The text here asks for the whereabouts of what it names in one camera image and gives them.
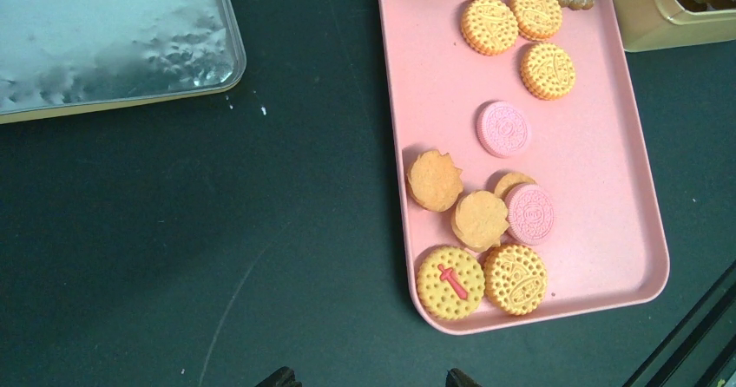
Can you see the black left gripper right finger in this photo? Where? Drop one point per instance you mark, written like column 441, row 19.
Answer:
column 458, row 378

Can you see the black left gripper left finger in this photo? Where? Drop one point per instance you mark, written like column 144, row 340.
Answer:
column 283, row 377

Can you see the yellow biscuit red cross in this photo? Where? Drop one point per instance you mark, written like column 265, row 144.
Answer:
column 450, row 283

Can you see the pink sandwich cookie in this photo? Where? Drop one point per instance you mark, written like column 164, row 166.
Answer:
column 503, row 130
column 531, row 213

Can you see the pink plastic tray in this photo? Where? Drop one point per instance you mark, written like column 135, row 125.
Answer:
column 607, row 248

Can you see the round swirl tan cookie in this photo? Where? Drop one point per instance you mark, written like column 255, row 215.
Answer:
column 434, row 180

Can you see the silver metal tin lid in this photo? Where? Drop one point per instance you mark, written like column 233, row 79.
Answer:
column 67, row 57

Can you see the gold cookie tin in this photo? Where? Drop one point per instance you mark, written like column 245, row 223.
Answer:
column 664, row 24

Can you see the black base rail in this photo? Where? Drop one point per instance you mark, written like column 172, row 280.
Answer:
column 700, row 350

